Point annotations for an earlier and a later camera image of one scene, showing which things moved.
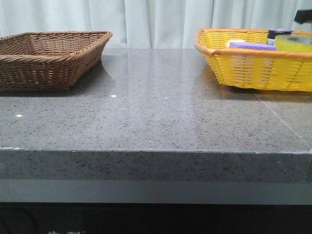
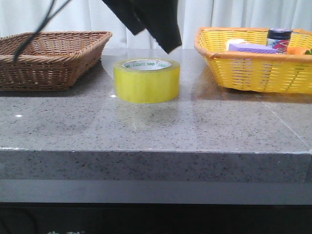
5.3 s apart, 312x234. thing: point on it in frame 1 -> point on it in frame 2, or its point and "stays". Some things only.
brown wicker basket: (48, 61) stays
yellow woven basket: (259, 68) stays
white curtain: (149, 24) stays
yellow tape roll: (293, 42) -> (146, 80)
